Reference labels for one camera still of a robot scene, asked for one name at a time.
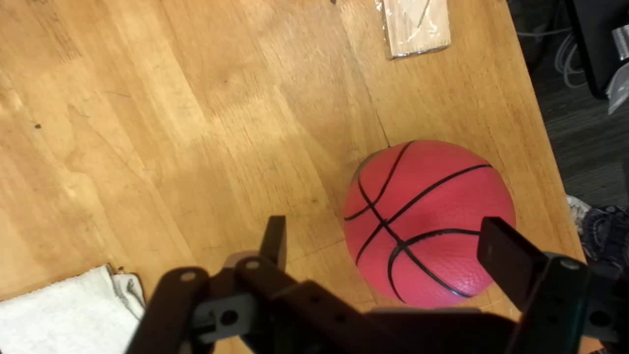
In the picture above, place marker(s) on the white folded cloth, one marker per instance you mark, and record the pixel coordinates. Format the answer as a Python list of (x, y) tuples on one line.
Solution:
[(66, 316)]

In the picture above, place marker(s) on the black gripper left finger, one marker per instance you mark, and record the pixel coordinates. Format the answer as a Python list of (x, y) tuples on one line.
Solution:
[(274, 241)]

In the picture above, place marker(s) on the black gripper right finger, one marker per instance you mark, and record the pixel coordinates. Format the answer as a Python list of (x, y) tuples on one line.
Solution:
[(508, 257)]

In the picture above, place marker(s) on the red mini basketball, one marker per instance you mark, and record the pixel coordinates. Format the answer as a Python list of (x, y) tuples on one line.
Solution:
[(425, 210)]

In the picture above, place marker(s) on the wooden block with seven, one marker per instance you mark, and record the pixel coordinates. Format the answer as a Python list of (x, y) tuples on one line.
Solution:
[(420, 31)]

